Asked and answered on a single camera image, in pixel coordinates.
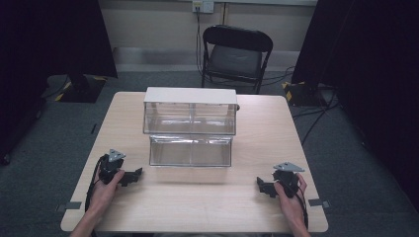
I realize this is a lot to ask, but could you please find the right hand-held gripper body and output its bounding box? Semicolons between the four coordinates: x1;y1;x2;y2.
272;161;306;199

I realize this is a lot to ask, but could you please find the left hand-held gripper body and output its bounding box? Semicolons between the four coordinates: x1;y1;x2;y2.
98;148;126;186

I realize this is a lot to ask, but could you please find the person's right hand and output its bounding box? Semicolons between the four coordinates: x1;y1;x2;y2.
273;173;309;225

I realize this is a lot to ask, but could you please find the person's left hand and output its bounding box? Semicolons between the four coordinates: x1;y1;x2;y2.
88;169;126;215

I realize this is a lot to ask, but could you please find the grey tape strip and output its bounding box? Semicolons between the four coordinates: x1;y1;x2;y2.
307;197;332;209
54;200;83;213

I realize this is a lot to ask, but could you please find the clear plastic drawer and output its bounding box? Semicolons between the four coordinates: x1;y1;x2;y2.
148;133;234;168

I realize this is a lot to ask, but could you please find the white-topped clear drawer cabinet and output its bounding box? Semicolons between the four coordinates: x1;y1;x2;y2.
142;86;239;136

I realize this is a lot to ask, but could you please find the black stand base striped tape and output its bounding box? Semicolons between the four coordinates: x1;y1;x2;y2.
281;80;330;108
53;74;109;104

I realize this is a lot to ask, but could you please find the black folding chair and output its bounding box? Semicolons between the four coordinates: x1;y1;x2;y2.
201;24;275;96

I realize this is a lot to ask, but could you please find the black curtain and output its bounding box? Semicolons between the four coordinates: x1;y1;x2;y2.
0;0;119;166
291;0;419;211

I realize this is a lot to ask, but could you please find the left hand-held gripper cable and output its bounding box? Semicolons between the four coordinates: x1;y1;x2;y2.
84;155;109;213

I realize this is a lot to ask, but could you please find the hand-held gripper cable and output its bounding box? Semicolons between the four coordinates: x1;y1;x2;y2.
290;183;310;231
84;155;109;213

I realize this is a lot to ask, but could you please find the right hand-held gripper cable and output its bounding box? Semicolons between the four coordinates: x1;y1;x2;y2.
290;183;310;231

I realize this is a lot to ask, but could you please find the black floor cable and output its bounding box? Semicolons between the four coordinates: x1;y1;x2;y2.
291;88;340;146

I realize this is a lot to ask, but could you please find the black wall cable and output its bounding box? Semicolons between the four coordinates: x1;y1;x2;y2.
195;6;206;77

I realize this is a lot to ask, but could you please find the white wall socket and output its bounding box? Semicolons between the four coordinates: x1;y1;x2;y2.
192;0;215;15

